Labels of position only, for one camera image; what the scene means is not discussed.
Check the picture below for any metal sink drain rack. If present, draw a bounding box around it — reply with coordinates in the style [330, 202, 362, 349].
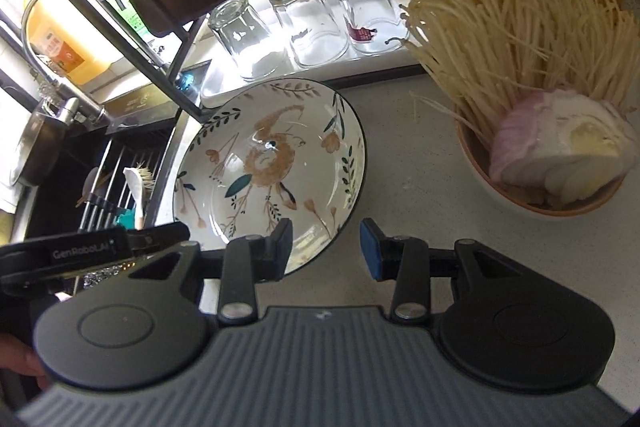
[75, 147, 177, 234]

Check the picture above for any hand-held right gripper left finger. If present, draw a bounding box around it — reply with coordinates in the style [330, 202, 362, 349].
[127, 217, 294, 323]

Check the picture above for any dish brush with teal handle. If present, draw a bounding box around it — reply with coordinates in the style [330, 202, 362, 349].
[117, 162, 157, 231]

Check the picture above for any chrome sink faucet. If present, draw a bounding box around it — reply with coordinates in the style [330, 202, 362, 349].
[20, 0, 112, 128]

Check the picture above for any floral ceramic plate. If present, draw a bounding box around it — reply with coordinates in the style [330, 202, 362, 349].
[172, 79, 369, 277]

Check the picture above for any steel pan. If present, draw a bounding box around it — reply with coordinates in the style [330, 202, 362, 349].
[9, 99, 82, 188]

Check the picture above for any cut onion piece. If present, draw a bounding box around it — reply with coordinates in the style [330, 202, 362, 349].
[488, 87, 634, 208]

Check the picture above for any person's left hand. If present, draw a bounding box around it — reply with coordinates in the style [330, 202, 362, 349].
[0, 335, 48, 390]

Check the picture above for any pink-rimmed ceramic bowl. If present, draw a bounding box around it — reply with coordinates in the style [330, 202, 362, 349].
[454, 116, 627, 221]

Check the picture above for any clear glass with red print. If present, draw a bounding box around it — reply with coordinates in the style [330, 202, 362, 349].
[330, 0, 409, 56]

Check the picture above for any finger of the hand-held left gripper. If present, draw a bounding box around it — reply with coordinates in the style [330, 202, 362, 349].
[125, 222, 192, 255]

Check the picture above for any yellow liquid bottle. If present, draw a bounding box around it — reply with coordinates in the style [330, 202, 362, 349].
[25, 0, 114, 86]

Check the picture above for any white glass tray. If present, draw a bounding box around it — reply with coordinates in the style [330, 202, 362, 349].
[199, 0, 432, 106]

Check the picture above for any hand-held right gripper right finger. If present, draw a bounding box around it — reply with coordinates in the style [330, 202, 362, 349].
[359, 217, 527, 324]

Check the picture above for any clear drinking glass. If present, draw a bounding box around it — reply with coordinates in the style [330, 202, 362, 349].
[207, 0, 297, 81]
[266, 0, 350, 68]

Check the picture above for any black metal dish rack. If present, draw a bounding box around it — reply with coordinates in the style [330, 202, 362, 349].
[0, 0, 482, 124]

